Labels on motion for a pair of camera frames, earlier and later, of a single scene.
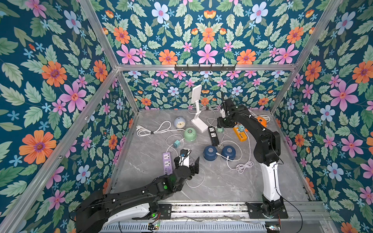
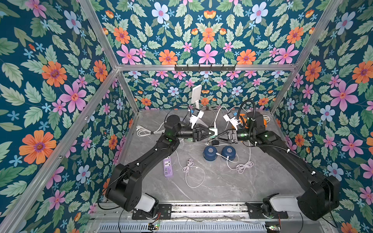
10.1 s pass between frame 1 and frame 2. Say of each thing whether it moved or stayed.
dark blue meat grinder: stayed
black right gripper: moved
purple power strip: stayed
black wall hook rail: stayed
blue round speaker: stayed
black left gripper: moved
